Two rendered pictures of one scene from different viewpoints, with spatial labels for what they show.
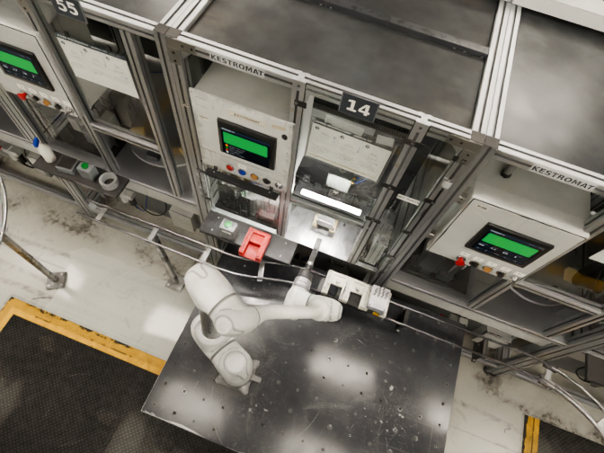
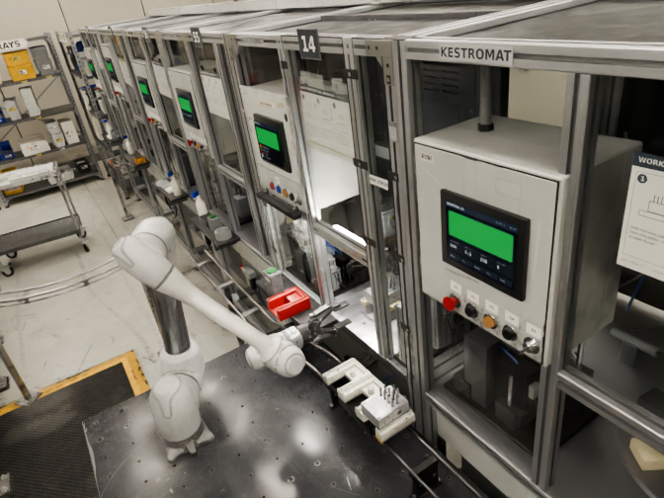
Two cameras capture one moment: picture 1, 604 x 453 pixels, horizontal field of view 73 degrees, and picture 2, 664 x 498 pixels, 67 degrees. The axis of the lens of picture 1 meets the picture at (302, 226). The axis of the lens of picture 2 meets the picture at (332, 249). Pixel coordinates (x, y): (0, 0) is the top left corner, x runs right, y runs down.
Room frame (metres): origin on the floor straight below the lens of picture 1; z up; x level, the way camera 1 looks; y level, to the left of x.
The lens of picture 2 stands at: (-0.04, -1.37, 2.19)
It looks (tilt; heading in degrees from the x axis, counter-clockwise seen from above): 29 degrees down; 52
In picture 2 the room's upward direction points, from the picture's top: 9 degrees counter-clockwise
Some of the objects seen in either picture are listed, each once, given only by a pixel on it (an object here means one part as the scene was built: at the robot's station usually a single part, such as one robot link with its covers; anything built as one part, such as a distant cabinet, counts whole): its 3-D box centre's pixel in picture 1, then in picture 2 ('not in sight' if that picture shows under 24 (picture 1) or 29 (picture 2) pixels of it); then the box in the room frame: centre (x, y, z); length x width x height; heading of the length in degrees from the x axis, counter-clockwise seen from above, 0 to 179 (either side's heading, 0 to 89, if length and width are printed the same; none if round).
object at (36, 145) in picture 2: not in sight; (26, 120); (1.31, 6.54, 1.00); 1.30 x 0.51 x 2.00; 170
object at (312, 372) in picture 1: (316, 364); (271, 480); (0.43, -0.23, 0.66); 1.50 x 1.06 x 0.04; 80
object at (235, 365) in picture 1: (235, 365); (174, 403); (0.31, 0.18, 0.85); 0.18 x 0.16 x 0.22; 52
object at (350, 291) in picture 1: (355, 295); (367, 400); (0.80, -0.37, 0.84); 0.36 x 0.14 x 0.10; 80
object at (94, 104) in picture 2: not in sight; (110, 110); (2.13, 5.63, 1.00); 1.30 x 0.51 x 2.00; 80
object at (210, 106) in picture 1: (253, 127); (296, 140); (1.16, 0.29, 1.60); 0.42 x 0.29 x 0.46; 80
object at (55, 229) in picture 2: not in sight; (30, 214); (0.60, 4.23, 0.47); 0.84 x 0.53 x 0.94; 164
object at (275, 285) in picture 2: (229, 228); (276, 281); (0.97, 0.38, 0.97); 0.08 x 0.08 x 0.12; 80
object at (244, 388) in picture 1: (241, 372); (185, 434); (0.30, 0.15, 0.71); 0.22 x 0.18 x 0.06; 80
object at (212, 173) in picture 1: (242, 182); (278, 202); (1.03, 0.32, 1.37); 0.36 x 0.04 x 0.04; 80
